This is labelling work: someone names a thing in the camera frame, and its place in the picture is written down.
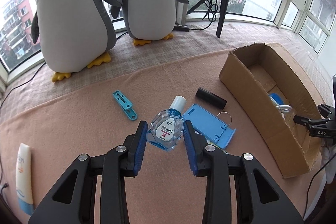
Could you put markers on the black cylinder tube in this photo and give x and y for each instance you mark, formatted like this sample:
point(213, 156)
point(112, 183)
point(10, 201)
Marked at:
point(211, 98)

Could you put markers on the penguin plush toy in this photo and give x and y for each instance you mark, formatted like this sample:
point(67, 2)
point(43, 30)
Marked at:
point(147, 21)
point(75, 34)

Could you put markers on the round blue case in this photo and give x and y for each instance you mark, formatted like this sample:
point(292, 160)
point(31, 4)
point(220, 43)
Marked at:
point(276, 100)

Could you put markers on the blue plastic phone stand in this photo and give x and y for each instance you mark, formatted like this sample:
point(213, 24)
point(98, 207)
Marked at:
point(215, 130)

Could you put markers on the checkered pink cloth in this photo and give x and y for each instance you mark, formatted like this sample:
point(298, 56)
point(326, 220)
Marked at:
point(35, 86)

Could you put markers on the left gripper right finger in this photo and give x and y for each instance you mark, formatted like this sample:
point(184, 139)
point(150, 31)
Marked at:
point(259, 199)

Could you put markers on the right penguin plush toy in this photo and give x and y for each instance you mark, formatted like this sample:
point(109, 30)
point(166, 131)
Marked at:
point(147, 21)

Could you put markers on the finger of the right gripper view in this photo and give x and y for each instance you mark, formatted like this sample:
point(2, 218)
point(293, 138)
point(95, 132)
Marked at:
point(301, 120)

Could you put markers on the white tube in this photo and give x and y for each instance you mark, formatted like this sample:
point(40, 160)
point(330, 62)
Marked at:
point(23, 179)

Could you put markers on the left penguin plush toy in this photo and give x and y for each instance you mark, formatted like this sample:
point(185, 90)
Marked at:
point(75, 34)

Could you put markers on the silver key with ring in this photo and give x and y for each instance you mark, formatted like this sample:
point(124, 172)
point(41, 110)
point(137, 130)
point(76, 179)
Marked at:
point(225, 117)

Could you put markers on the black inline cable remote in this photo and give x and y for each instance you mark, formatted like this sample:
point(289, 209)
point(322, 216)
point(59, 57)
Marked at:
point(183, 28)

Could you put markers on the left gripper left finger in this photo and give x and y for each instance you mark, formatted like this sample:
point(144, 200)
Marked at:
point(72, 197)

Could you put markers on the clear blue eye-drop bottle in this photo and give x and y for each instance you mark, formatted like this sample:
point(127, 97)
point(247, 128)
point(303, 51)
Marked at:
point(166, 128)

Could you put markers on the teal plastic clip tool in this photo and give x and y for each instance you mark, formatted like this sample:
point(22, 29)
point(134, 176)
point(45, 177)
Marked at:
point(125, 104)

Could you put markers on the brown cardboard box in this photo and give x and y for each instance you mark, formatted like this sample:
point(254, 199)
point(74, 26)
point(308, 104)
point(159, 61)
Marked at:
point(253, 72)

